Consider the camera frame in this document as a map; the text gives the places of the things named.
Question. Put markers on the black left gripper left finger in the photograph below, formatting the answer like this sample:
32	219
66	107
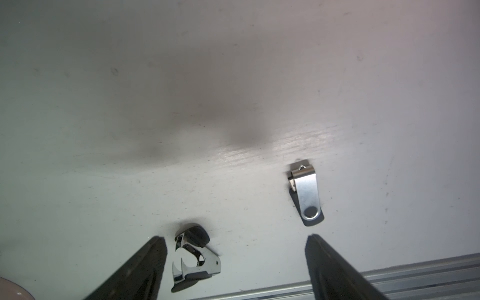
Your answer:
139	278

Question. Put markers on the black round key usb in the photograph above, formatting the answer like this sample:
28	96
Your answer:
198	262

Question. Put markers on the black silver swivel usb drive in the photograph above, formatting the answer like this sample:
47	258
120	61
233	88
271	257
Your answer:
304	192

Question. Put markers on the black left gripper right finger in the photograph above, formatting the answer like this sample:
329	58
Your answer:
332	277

